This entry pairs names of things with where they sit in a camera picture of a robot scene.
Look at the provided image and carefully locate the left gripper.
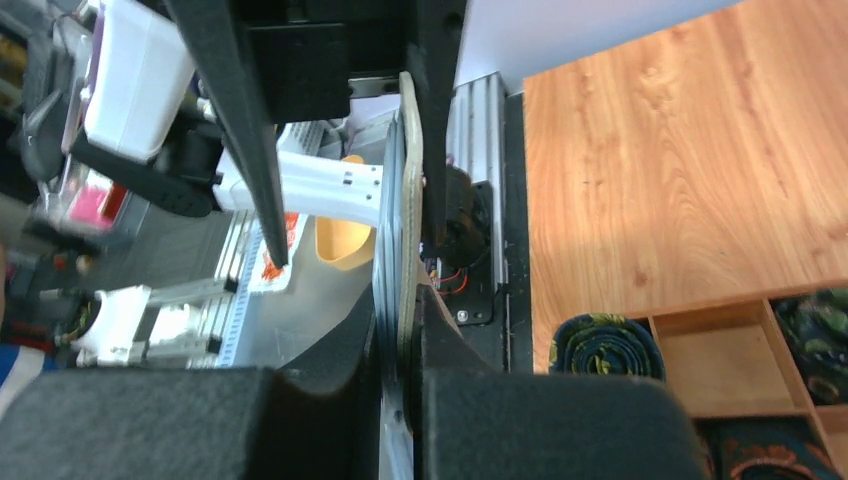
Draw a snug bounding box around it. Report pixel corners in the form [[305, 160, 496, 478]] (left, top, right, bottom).
[[165, 0, 467, 267]]

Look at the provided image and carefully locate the grey card holder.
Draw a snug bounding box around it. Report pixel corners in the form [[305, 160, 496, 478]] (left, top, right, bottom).
[[372, 72, 423, 479]]

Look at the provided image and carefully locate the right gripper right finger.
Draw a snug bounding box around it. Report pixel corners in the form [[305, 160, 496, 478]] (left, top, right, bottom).
[[410, 285, 707, 479]]

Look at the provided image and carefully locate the snack packet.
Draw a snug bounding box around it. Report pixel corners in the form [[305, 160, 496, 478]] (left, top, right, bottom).
[[258, 211, 309, 296]]

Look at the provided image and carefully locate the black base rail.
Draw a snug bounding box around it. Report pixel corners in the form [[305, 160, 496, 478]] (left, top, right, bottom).
[[416, 76, 534, 374]]

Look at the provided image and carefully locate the rolled tie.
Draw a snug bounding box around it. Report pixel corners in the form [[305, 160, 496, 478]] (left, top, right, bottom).
[[772, 287, 847, 405], [698, 417, 842, 480], [548, 313, 666, 381]]

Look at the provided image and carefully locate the rolled tie bottom centre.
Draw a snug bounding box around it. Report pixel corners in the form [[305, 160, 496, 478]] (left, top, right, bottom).
[[698, 417, 842, 480]]

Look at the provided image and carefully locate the wooden compartment tray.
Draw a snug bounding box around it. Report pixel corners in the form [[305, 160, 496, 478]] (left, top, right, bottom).
[[630, 281, 847, 476]]

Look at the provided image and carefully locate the rolled tie bottom left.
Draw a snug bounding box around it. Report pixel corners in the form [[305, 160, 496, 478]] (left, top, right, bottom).
[[548, 313, 666, 381]]

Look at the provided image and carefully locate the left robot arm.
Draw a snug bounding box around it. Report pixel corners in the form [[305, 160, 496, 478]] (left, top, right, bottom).
[[19, 1, 467, 267]]

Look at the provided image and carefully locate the rolled tie middle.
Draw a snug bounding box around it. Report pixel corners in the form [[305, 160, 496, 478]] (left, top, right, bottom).
[[772, 287, 847, 405]]

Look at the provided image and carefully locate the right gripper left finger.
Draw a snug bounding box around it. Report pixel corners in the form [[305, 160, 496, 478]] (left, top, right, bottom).
[[1, 291, 380, 479]]

